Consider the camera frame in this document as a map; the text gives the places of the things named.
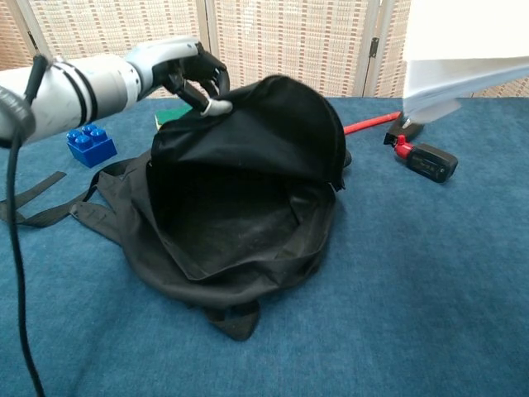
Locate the black fabric backpack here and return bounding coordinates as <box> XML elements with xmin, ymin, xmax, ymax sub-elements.
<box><xmin>0</xmin><ymin>74</ymin><xmax>355</xmax><ymax>342</ymax></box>

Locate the blue table cloth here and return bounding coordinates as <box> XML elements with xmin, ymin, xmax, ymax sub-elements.
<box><xmin>0</xmin><ymin>97</ymin><xmax>529</xmax><ymax>397</ymax></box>

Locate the white yellow notebook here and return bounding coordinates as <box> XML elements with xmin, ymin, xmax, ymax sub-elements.
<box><xmin>403</xmin><ymin>0</ymin><xmax>529</xmax><ymax>125</ymax></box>

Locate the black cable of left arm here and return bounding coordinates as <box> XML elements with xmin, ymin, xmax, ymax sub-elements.
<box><xmin>0</xmin><ymin>53</ymin><xmax>53</xmax><ymax>397</ymax></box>

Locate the green and yellow sponge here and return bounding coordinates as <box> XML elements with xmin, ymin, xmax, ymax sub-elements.
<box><xmin>154</xmin><ymin>103</ymin><xmax>195</xmax><ymax>132</ymax></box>

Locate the red pen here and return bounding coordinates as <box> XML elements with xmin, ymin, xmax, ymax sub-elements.
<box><xmin>342</xmin><ymin>110</ymin><xmax>402</xmax><ymax>136</ymax></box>

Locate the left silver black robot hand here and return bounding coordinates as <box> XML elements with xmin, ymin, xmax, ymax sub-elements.
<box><xmin>123</xmin><ymin>36</ymin><xmax>235</xmax><ymax>117</ymax></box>

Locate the woven folding screen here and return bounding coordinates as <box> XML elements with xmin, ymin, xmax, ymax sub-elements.
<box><xmin>0</xmin><ymin>0</ymin><xmax>529</xmax><ymax>100</ymax></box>

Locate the black device with red cap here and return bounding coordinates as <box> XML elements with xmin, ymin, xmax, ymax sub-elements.
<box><xmin>393</xmin><ymin>135</ymin><xmax>459</xmax><ymax>184</ymax></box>

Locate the blue toy building brick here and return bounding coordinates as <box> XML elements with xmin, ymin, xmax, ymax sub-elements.
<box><xmin>66</xmin><ymin>122</ymin><xmax>118</xmax><ymax>169</ymax></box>

